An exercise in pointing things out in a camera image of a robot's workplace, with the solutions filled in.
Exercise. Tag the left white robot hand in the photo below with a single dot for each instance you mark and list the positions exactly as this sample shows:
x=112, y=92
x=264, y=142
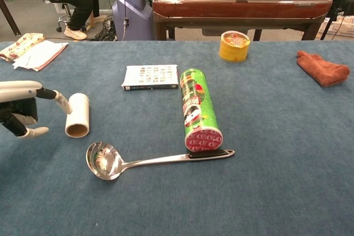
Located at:
x=19, y=91

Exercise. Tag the white paper tube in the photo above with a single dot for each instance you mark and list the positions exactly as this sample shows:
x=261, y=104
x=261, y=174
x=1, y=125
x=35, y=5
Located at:
x=80, y=114

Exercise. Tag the purple robot base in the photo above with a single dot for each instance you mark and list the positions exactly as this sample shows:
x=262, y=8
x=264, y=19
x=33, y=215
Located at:
x=132, y=12

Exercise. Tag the white pink-edged cloth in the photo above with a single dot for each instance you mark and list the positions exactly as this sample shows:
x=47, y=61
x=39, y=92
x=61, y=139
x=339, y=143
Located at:
x=41, y=53

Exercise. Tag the cream patterned fabric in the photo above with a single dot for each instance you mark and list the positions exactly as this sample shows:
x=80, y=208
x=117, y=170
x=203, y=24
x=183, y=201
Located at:
x=19, y=46

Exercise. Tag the dark table leg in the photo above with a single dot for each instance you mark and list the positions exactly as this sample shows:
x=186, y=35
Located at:
x=9, y=17

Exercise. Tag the chrome swivel stool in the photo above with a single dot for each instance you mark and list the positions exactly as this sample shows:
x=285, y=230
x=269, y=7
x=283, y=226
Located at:
x=65, y=18

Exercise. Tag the seated person in black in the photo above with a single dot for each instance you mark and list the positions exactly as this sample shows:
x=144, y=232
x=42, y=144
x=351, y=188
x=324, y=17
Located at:
x=74, y=1

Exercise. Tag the white printed flat box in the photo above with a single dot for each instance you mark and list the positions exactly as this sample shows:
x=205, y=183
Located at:
x=150, y=75

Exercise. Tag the green Pringles can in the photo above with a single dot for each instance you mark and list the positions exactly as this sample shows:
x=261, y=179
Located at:
x=196, y=103

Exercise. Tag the brown mahjong table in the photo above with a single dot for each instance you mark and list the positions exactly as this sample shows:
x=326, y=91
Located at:
x=240, y=6

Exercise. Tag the brown folded cloth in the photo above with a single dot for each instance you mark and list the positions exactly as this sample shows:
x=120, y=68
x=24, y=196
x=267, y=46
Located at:
x=323, y=70

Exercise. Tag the black tripod stand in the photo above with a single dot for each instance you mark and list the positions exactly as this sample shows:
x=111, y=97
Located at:
x=335, y=12

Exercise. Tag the white plastic crate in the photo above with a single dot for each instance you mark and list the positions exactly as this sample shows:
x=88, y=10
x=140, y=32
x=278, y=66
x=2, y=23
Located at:
x=343, y=27

